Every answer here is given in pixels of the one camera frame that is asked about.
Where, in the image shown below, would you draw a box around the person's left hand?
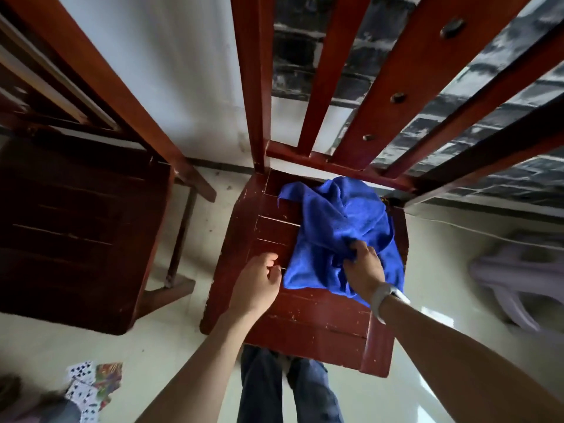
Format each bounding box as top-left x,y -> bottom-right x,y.
228,252 -> 283,320

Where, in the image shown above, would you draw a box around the person's right hand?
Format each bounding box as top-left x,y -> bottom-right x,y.
343,240 -> 387,305

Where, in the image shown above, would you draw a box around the blue microfibre cloth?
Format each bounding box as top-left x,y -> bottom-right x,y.
278,176 -> 405,308

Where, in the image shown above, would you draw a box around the person's right forearm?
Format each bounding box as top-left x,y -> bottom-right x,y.
378,295 -> 564,423

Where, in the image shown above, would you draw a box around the person's left forearm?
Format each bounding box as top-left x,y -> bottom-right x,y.
134,309 -> 261,423

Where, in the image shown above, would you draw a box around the white wristwatch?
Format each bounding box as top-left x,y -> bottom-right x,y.
369,283 -> 411,325

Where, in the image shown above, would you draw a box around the red wooden slatted chair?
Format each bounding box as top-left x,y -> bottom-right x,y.
199,0 -> 564,378

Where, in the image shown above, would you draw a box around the person's blue jeans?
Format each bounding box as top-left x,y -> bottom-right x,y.
237,345 -> 344,423

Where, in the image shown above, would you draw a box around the white plastic stool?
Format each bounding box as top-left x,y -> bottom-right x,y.
468,233 -> 564,335

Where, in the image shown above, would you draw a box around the dark red wooden chair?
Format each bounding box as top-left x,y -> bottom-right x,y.
0,0 -> 217,336

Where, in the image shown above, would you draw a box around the scattered playing cards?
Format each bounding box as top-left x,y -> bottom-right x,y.
64,360 -> 124,423

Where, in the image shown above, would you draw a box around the dark grey object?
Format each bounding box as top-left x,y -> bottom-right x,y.
0,374 -> 82,423

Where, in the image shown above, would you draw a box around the white cable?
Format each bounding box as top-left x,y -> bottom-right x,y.
404,213 -> 564,252

